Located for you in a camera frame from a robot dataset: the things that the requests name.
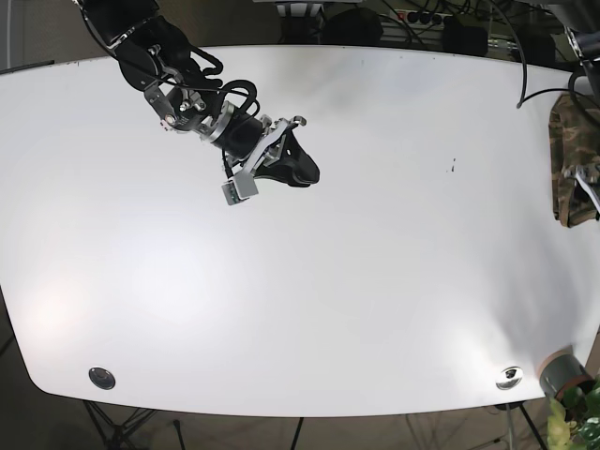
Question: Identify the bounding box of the camouflage T-shirt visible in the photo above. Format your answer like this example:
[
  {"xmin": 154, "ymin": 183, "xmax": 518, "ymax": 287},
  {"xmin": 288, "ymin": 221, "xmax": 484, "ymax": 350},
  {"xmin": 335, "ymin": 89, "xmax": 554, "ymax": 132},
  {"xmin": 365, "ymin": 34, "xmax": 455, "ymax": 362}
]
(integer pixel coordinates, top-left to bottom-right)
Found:
[{"xmin": 548, "ymin": 93, "xmax": 599, "ymax": 228}]

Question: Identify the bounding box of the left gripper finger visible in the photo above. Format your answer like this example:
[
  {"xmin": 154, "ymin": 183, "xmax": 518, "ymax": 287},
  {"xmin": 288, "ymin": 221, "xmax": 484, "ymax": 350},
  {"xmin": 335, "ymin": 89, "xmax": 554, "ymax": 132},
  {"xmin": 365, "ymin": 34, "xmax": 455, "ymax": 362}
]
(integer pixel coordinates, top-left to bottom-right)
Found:
[{"xmin": 566, "ymin": 163, "xmax": 599, "ymax": 221}]

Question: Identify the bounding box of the grey plant pot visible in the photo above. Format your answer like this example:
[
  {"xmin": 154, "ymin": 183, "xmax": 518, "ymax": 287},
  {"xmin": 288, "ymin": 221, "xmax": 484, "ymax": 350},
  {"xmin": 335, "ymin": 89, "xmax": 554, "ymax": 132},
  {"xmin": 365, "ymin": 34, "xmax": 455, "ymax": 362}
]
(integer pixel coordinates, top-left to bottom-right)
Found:
[{"xmin": 536, "ymin": 347, "xmax": 594, "ymax": 399}]

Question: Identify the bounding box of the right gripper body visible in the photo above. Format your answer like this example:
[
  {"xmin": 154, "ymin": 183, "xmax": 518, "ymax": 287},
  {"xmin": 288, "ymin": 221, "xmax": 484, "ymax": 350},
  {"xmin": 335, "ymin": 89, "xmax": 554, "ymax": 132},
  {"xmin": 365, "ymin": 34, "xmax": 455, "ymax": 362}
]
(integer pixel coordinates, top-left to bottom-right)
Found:
[{"xmin": 202, "ymin": 103, "xmax": 321, "ymax": 203}]

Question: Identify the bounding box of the left metal table grommet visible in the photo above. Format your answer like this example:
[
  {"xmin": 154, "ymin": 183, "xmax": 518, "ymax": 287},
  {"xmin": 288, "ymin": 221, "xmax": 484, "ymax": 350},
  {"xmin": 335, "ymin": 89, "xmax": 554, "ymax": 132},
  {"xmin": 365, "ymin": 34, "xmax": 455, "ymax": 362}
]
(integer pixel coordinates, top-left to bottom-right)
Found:
[{"xmin": 88, "ymin": 367, "xmax": 116, "ymax": 390}]

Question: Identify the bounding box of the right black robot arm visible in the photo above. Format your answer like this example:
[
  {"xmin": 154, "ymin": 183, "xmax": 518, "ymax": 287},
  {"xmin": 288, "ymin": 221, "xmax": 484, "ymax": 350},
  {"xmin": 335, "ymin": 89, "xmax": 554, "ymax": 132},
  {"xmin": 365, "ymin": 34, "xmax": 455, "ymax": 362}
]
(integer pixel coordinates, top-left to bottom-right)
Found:
[{"xmin": 77, "ymin": 1, "xmax": 320, "ymax": 205}]

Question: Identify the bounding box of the right metal table grommet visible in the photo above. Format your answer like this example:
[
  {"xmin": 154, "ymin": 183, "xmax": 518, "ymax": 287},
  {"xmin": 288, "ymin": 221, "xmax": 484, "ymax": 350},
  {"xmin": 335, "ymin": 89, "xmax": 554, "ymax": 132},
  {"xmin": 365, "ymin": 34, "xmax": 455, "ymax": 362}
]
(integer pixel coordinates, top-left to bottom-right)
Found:
[{"xmin": 495, "ymin": 367, "xmax": 523, "ymax": 391}]

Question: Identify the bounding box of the green plant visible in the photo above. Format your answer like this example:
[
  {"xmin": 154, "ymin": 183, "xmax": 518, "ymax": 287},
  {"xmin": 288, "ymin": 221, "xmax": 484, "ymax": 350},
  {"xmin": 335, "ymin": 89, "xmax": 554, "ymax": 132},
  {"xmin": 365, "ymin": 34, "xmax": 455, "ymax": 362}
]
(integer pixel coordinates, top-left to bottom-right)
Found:
[{"xmin": 547, "ymin": 378, "xmax": 599, "ymax": 450}]

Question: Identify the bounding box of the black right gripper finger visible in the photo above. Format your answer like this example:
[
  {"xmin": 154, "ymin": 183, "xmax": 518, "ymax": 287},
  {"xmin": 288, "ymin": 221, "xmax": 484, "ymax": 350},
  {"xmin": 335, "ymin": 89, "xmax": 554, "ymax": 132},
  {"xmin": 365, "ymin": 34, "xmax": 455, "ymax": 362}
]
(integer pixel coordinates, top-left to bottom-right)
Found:
[
  {"xmin": 253, "ymin": 115, "xmax": 307, "ymax": 165},
  {"xmin": 221, "ymin": 159, "xmax": 259, "ymax": 203}
]

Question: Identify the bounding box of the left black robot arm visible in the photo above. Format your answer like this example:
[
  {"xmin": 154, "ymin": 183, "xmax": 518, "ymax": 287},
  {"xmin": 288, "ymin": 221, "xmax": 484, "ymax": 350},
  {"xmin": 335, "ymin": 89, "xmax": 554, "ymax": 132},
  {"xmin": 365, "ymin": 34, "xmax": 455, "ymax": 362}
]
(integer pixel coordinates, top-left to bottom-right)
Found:
[{"xmin": 515, "ymin": 1, "xmax": 599, "ymax": 228}]

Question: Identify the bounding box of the metal table grommet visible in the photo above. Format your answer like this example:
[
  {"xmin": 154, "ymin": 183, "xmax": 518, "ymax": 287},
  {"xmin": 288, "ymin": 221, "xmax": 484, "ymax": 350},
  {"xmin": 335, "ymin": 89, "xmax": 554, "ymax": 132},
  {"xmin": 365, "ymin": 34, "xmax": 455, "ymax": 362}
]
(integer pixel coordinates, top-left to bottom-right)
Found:
[
  {"xmin": 88, "ymin": 367, "xmax": 116, "ymax": 390},
  {"xmin": 495, "ymin": 367, "xmax": 523, "ymax": 391}
]

